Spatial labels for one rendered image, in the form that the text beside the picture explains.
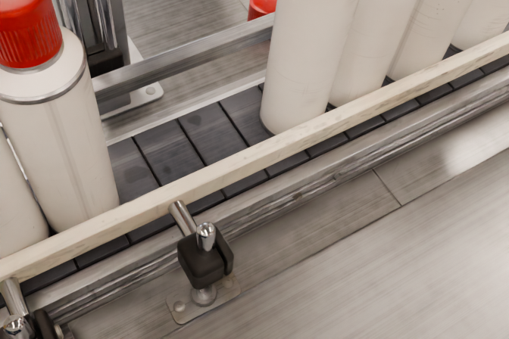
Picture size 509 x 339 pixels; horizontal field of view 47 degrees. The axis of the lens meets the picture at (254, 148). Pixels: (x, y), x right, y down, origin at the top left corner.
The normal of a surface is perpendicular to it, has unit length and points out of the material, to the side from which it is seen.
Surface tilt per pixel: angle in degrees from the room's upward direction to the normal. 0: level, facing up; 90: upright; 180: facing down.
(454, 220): 0
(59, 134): 90
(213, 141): 0
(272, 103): 90
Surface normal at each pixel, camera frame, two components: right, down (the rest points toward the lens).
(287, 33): -0.74, 0.52
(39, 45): 0.67, 0.65
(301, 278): 0.08, -0.54
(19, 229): 0.84, 0.49
